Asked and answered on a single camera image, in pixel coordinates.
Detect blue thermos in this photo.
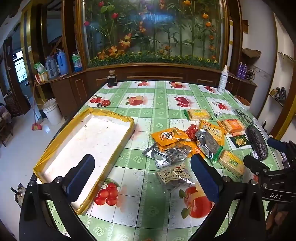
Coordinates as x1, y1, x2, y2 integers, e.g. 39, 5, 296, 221
57, 50, 69, 75

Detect scissors in clear bag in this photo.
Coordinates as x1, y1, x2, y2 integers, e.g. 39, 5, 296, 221
232, 109, 255, 124

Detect glass flower display case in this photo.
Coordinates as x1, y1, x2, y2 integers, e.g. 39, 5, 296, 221
79, 0, 228, 70

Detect white foam tray yellow tape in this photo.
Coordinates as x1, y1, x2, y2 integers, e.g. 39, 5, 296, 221
33, 108, 136, 216

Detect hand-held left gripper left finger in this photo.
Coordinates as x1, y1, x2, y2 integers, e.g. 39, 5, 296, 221
19, 153, 105, 241

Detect brown wooden cabinet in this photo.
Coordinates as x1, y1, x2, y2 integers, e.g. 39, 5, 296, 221
35, 65, 258, 121

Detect orange cracker packet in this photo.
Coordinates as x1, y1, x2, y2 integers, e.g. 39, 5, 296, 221
218, 119, 245, 133

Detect large yellow-orange biscuit packet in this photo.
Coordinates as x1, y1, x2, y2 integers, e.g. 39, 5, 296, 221
199, 120, 225, 146

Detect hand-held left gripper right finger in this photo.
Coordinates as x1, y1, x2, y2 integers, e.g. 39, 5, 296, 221
190, 153, 270, 241

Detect small orange snack pouch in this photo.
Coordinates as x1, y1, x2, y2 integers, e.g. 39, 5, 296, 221
170, 140, 200, 156
151, 127, 190, 146

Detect brown woven basket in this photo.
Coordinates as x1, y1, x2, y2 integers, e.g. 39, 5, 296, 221
242, 48, 262, 58

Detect green-edged yellow label cracker packet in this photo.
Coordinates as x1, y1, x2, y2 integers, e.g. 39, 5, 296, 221
213, 149, 245, 176

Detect silver foil snack packet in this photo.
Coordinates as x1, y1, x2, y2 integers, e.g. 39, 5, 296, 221
162, 147, 188, 165

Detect fruit print green tablecloth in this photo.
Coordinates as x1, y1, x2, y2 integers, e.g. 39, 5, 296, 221
45, 80, 281, 241

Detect white spray bottle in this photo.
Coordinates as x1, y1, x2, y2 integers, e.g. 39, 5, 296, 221
217, 65, 229, 93

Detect red broom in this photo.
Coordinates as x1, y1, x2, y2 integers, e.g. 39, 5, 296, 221
32, 81, 47, 131

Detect rusty metal table fitting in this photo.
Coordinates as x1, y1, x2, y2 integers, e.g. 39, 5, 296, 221
10, 183, 28, 207

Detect white plastic bucket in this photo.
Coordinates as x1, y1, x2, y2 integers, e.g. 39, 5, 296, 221
42, 98, 63, 126

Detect small silver foil packet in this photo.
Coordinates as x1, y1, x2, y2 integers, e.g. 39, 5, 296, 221
142, 144, 163, 161

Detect clear packet of dark snack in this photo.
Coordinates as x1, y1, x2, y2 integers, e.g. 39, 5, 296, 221
157, 164, 196, 193

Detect grey thermos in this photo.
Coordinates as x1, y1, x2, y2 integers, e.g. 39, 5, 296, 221
45, 56, 58, 78

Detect green cracker packet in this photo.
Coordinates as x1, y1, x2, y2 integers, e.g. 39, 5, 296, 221
184, 108, 213, 121

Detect green white bag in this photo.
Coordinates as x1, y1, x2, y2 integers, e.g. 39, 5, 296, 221
34, 62, 47, 75

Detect large silver foil packet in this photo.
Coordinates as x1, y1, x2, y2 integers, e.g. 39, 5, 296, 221
195, 128, 223, 159

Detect dark green snack packet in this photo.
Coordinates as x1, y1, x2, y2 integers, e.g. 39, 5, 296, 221
230, 134, 250, 149

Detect small dark glass bottle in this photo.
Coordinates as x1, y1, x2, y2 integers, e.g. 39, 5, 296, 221
106, 70, 118, 88

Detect dark textured glasses case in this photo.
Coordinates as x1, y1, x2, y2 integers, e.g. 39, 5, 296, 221
246, 125, 269, 161

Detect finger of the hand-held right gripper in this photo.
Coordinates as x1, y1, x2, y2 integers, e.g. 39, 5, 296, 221
267, 138, 296, 163
243, 154, 270, 179

